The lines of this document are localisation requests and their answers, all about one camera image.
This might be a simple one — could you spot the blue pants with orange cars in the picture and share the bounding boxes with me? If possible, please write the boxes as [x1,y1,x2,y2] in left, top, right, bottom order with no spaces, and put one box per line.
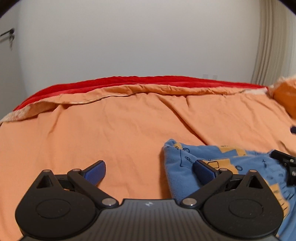
[163,140,295,240]

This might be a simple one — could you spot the orange pillow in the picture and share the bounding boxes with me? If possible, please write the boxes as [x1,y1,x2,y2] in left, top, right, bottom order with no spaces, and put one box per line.
[268,75,296,120]

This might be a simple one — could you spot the beige pleated curtain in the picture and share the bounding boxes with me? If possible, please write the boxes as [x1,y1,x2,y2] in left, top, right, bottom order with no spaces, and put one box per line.
[251,1,295,86]

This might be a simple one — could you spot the orange duvet cover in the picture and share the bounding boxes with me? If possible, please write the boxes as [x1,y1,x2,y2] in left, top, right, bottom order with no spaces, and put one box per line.
[1,84,295,240]

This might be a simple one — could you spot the white door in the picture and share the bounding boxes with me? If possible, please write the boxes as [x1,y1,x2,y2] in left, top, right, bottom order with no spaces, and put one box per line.
[0,5,27,118]

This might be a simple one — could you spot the red bed sheet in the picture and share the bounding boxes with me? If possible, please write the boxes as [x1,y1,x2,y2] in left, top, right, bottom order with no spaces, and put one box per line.
[15,76,263,110]

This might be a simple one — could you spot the keys in door lock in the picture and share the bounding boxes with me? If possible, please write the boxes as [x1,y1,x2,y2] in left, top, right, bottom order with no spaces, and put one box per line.
[9,34,15,50]

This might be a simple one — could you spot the white wall socket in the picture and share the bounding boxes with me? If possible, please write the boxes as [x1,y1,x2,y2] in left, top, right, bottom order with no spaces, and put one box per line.
[203,74,218,80]

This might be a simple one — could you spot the black door handle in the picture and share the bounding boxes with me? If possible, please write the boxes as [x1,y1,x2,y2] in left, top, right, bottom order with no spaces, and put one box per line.
[0,28,15,37]

